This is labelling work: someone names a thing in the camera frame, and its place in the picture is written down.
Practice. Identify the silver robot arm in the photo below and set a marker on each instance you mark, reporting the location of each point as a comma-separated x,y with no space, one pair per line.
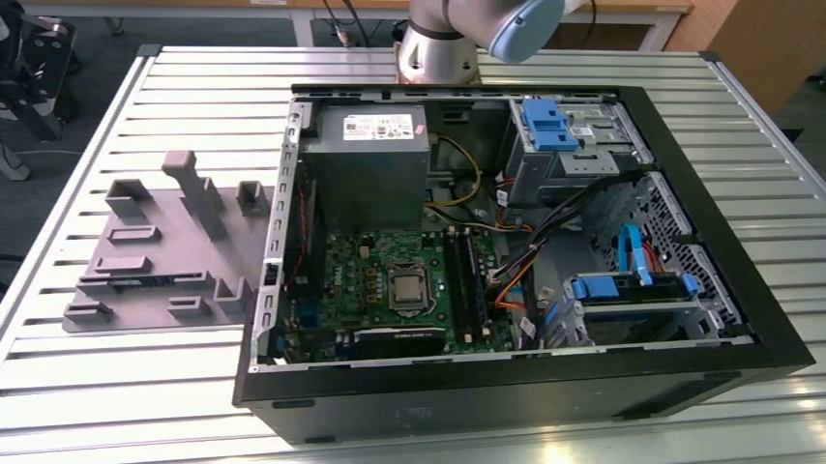
432,53

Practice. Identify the black RAM slot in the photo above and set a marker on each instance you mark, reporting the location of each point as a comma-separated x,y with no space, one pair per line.
455,285

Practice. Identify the white furniture leg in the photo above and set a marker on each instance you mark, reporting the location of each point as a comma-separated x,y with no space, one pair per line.
16,169

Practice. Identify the grey parts rack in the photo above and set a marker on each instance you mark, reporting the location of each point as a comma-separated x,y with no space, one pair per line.
161,232

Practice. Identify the grey power supply unit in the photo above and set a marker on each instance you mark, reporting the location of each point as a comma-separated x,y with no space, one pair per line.
362,183

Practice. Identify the green motherboard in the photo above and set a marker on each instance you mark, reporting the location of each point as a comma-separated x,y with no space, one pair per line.
351,309

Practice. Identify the silver CPU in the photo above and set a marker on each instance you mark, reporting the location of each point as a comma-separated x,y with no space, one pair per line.
406,290

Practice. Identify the blue drive carrier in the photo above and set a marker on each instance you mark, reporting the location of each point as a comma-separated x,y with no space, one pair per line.
544,130

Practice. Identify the black graphics card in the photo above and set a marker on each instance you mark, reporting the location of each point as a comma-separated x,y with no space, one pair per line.
400,340

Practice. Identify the metal drive cage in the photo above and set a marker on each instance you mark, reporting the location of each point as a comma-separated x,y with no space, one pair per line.
580,166

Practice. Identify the black PC case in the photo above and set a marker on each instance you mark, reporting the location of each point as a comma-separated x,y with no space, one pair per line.
451,401

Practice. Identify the white framed desk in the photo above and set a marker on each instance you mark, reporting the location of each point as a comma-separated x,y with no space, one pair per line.
660,29

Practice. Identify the blue disk carrier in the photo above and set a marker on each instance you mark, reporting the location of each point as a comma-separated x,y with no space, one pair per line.
596,289

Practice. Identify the metal disk bay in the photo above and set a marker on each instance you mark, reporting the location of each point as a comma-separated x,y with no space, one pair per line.
644,314

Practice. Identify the wooden cabinet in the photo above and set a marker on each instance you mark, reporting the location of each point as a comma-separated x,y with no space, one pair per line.
761,38

